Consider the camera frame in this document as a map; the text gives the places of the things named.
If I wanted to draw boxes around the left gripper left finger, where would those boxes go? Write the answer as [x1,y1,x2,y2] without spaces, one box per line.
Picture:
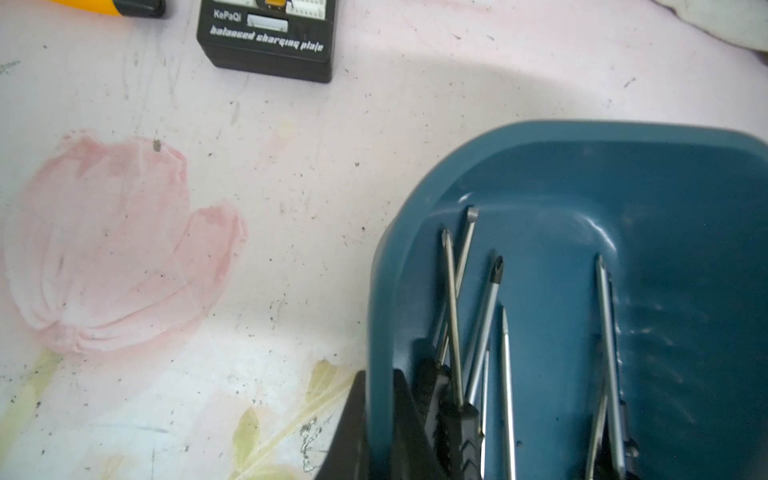
[315,371,368,480]

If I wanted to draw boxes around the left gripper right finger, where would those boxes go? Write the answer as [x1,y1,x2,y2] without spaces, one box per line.
[391,369,446,480]

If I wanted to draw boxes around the teal plastic storage box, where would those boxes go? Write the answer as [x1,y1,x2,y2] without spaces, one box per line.
[367,121,767,479]

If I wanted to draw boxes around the black balanced charging board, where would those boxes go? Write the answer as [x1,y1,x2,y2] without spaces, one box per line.
[197,0,337,83]

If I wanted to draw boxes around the yellow utility knife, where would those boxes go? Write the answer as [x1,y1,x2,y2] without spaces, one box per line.
[53,0,166,18]

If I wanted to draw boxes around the yellow white work gloves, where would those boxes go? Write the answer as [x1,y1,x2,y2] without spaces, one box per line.
[656,0,767,52]

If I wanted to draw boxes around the black grey handle screwdriver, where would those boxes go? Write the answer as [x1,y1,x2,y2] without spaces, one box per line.
[439,229,481,479]

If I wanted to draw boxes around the slim black handle screwdriver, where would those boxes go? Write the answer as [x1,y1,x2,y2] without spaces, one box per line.
[412,206,479,439]

